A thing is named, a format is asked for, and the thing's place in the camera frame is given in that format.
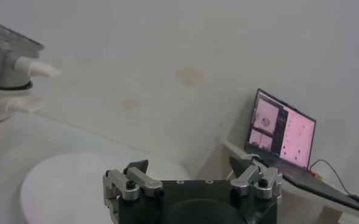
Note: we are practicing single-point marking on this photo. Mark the stainless steel steamer basket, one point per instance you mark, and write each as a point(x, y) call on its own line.
point(2, 61)

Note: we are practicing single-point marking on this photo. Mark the white main work table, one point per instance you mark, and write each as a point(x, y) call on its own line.
point(60, 137)

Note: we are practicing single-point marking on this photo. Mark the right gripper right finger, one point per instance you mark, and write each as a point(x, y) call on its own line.
point(246, 179)

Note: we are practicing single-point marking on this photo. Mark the white round plate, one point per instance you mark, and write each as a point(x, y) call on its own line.
point(75, 188)

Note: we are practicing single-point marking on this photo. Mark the black open laptop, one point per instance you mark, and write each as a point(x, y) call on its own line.
point(295, 137)

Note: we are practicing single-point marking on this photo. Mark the white side table with laptop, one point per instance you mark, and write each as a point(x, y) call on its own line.
point(301, 204)

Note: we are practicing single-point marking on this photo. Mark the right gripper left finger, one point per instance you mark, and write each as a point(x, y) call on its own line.
point(145, 182)

